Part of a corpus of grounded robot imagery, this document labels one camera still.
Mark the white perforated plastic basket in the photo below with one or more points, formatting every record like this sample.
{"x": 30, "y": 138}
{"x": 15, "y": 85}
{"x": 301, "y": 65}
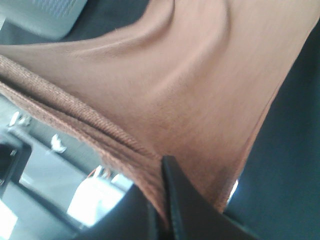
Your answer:
{"x": 51, "y": 19}

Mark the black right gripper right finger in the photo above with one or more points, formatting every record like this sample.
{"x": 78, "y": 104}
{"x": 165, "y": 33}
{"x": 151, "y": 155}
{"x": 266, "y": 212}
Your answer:
{"x": 191, "y": 217}

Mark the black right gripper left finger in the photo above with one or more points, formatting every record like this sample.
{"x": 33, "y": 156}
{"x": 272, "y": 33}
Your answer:
{"x": 133, "y": 218}

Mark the brown towel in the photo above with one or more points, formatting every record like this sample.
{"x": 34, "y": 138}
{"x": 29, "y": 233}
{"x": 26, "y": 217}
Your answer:
{"x": 193, "y": 79}

